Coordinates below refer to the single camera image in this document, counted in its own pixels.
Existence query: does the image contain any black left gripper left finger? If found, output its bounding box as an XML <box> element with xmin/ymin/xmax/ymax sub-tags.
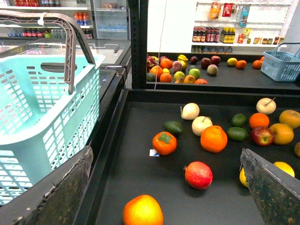
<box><xmin>0</xmin><ymin>146</ymin><xmax>93</xmax><ymax>225</ymax></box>

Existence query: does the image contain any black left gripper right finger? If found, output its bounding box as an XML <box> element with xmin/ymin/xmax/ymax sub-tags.
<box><xmin>240</xmin><ymin>149</ymin><xmax>300</xmax><ymax>225</ymax></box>

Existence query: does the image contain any light teal shopping basket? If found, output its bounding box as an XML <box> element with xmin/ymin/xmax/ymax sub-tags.
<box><xmin>0</xmin><ymin>55</ymin><xmax>105</xmax><ymax>205</ymax></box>

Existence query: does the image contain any grey basket handle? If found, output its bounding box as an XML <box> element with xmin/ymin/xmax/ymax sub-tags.
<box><xmin>0</xmin><ymin>10</ymin><xmax>96</xmax><ymax>94</ymax></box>

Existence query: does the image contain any yellow lemon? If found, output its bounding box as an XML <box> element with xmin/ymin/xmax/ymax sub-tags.
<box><xmin>227</xmin><ymin>58</ymin><xmax>237</xmax><ymax>67</ymax></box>
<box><xmin>239</xmin><ymin>161</ymin><xmax>295</xmax><ymax>187</ymax></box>

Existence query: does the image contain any far yellow lemon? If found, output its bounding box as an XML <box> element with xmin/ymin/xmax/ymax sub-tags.
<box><xmin>227</xmin><ymin>58</ymin><xmax>237</xmax><ymax>67</ymax></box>

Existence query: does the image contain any red apple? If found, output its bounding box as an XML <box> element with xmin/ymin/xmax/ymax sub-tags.
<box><xmin>251</xmin><ymin>126</ymin><xmax>274</xmax><ymax>147</ymax></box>

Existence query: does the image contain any yellow pear front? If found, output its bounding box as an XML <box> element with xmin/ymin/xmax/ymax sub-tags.
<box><xmin>270</xmin><ymin>123</ymin><xmax>294</xmax><ymax>145</ymax></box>

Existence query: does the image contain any green lime lower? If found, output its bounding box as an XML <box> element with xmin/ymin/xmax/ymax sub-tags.
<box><xmin>226</xmin><ymin>127</ymin><xmax>248</xmax><ymax>142</ymax></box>

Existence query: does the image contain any green lime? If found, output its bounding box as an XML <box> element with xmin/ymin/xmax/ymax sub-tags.
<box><xmin>231</xmin><ymin>113</ymin><xmax>247</xmax><ymax>128</ymax></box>
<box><xmin>226</xmin><ymin>127</ymin><xmax>248</xmax><ymax>142</ymax></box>

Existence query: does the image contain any small orange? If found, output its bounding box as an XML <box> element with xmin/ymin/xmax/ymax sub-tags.
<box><xmin>249</xmin><ymin>112</ymin><xmax>270</xmax><ymax>129</ymax></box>

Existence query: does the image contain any red pomegranate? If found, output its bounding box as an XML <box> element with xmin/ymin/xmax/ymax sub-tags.
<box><xmin>184</xmin><ymin>161</ymin><xmax>213</xmax><ymax>190</ymax></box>

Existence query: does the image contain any green lime upper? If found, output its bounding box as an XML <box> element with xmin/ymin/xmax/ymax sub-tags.
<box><xmin>231</xmin><ymin>113</ymin><xmax>247</xmax><ymax>128</ymax></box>

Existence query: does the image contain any large orange tangerine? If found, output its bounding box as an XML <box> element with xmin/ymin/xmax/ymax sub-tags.
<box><xmin>200</xmin><ymin>125</ymin><xmax>228</xmax><ymax>153</ymax></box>

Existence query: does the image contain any white pear with stem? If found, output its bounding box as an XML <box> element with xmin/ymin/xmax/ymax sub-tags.
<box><xmin>256</xmin><ymin>97</ymin><xmax>277</xmax><ymax>115</ymax></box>

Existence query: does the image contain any large orange front fruit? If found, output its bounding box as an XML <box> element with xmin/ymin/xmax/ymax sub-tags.
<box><xmin>123</xmin><ymin>195</ymin><xmax>164</xmax><ymax>225</ymax></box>

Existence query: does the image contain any white label tag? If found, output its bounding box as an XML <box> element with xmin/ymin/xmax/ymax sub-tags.
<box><xmin>149</xmin><ymin>149</ymin><xmax>160</xmax><ymax>157</ymax></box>

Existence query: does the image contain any white pear left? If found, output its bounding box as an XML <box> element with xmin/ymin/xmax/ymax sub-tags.
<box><xmin>180</xmin><ymin>103</ymin><xmax>200</xmax><ymax>120</ymax></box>

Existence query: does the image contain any dark green avocado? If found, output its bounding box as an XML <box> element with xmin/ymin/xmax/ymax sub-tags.
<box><xmin>163</xmin><ymin>121</ymin><xmax>184</xmax><ymax>136</ymax></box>

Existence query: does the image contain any orange persimmon with leaf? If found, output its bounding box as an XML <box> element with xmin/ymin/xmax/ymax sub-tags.
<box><xmin>152</xmin><ymin>131</ymin><xmax>177</xmax><ymax>156</ymax></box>

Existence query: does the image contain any small blue basket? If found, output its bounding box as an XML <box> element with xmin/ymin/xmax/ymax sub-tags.
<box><xmin>261</xmin><ymin>42</ymin><xmax>300</xmax><ymax>82</ymax></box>

